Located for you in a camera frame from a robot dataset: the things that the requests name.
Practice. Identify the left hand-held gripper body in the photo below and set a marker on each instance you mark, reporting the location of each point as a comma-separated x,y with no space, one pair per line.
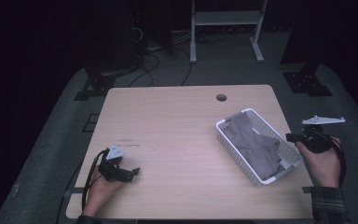
113,169

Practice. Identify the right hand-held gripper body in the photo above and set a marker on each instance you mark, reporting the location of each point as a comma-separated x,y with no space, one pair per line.
315,140

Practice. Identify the white perforated plastic basket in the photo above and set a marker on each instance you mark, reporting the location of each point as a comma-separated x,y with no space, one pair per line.
287,146

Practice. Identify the grey cloth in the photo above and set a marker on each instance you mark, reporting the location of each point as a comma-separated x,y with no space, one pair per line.
254,146

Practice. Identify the person's left hand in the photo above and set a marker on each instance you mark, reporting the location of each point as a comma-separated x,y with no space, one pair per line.
101,193

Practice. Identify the person's right hand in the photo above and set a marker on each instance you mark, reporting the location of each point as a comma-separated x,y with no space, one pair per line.
323,169

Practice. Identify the dark equipment cabinet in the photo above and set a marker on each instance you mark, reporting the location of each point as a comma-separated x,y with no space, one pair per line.
152,21

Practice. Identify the black rectangular floor frame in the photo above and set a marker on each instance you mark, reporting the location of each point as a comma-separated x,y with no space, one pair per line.
90,123

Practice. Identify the black stand base plate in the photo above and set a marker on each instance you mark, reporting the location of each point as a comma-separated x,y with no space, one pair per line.
307,84
98,85

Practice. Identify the white metal stand frame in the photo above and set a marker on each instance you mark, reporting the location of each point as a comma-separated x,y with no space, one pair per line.
194,37

